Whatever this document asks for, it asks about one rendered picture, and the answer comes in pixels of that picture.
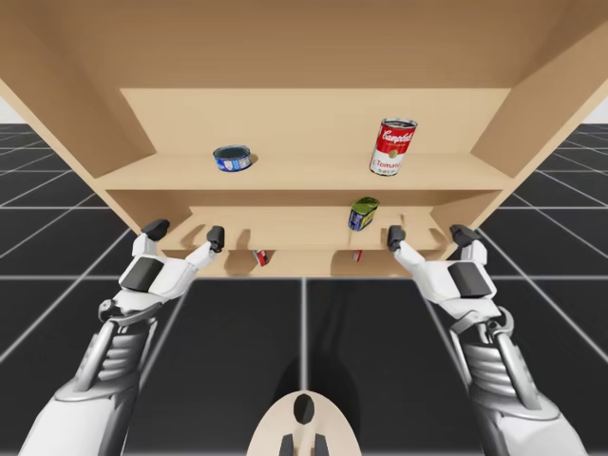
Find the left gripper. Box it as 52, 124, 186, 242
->
118, 218, 225, 302

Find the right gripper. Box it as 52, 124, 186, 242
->
388, 224, 500, 320

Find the green and blue rectangular can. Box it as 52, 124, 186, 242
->
348, 197, 381, 233

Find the blue flat can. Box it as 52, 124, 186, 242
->
212, 145, 254, 174

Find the red and white can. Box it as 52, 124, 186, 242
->
368, 117, 419, 177

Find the pale wooden shelf unit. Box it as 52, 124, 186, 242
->
0, 0, 608, 278

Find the tan robot part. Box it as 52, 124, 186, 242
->
247, 389, 357, 456

